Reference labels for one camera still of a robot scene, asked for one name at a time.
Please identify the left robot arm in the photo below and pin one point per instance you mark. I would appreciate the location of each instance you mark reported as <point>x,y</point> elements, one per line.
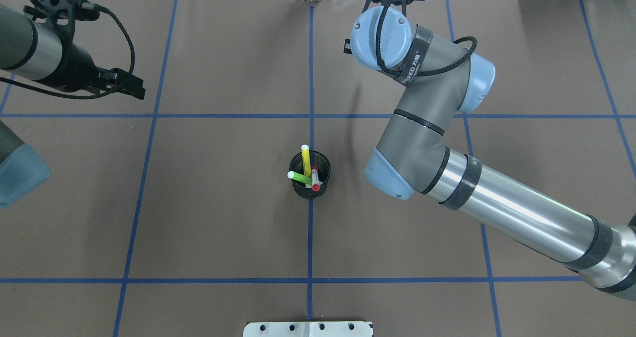
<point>37,46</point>

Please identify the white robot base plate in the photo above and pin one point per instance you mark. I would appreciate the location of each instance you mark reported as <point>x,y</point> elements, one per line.
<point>309,329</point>

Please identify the red white marker pen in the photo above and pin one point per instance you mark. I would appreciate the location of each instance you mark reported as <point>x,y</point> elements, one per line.
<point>316,183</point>

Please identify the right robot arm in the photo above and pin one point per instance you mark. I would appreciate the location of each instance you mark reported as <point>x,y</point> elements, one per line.
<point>442,77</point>

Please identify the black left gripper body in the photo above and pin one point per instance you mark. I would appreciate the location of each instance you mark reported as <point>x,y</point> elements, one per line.
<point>75,67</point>

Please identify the black mesh pen cup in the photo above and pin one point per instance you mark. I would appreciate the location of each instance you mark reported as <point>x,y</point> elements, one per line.
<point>324,171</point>

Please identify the yellow highlighter pen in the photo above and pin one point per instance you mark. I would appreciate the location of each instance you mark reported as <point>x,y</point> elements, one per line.
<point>306,159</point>

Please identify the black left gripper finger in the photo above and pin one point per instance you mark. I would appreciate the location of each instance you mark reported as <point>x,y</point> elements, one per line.
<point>130,85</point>

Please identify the green highlighter pen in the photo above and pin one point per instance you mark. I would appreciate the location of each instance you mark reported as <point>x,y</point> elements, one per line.
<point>301,178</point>

